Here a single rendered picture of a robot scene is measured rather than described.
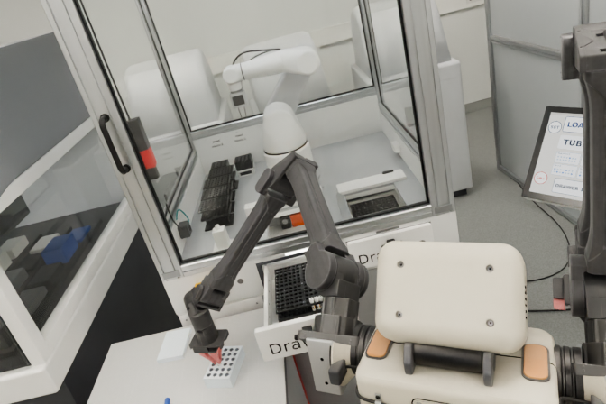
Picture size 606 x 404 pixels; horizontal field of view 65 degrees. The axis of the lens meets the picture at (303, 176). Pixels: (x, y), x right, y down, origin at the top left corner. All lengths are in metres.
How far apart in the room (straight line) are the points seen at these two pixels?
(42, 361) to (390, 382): 1.20
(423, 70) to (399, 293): 0.88
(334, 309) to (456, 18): 4.39
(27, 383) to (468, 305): 1.39
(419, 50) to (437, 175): 0.41
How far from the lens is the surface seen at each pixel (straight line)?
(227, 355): 1.57
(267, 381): 1.49
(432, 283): 0.72
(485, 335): 0.72
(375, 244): 1.64
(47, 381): 1.75
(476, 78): 5.27
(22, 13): 5.00
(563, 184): 1.68
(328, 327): 0.88
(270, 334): 1.39
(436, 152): 1.57
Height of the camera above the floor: 1.80
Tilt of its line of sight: 24 degrees down
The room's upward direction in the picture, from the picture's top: 15 degrees counter-clockwise
